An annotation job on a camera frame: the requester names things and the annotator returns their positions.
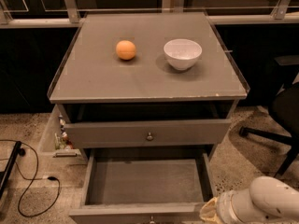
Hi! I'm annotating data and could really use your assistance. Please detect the grey drawer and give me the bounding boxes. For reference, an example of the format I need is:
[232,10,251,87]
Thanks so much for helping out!
[57,104,233,149]
[69,149,217,224]

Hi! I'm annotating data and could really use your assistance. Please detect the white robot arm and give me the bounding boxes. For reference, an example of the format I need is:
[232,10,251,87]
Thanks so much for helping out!
[199,176,299,224]

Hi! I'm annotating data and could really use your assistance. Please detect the grey drawer cabinet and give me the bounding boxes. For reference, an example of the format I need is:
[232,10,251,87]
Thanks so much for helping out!
[46,11,251,161]

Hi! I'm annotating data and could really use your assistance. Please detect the grey top drawer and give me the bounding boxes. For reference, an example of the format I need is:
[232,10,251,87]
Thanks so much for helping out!
[57,104,233,149]

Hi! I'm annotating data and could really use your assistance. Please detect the black office chair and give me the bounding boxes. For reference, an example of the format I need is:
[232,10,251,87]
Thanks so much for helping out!
[239,55,299,177]

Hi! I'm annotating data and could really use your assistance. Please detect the white bowl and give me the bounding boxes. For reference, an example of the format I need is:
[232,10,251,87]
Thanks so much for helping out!
[164,39,203,71]

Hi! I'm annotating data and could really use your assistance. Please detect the clear plastic storage bin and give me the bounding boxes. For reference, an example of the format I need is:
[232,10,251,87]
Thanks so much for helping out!
[37,106,81,158]

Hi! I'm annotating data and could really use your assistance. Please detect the orange fruit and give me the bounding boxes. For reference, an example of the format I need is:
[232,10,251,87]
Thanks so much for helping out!
[116,40,136,61]

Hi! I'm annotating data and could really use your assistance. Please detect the black flat device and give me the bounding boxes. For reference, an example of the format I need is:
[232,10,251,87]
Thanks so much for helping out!
[0,141,21,199]

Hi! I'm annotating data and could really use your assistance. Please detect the metal window rail frame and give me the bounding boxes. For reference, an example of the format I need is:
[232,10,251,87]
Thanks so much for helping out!
[0,0,299,27]

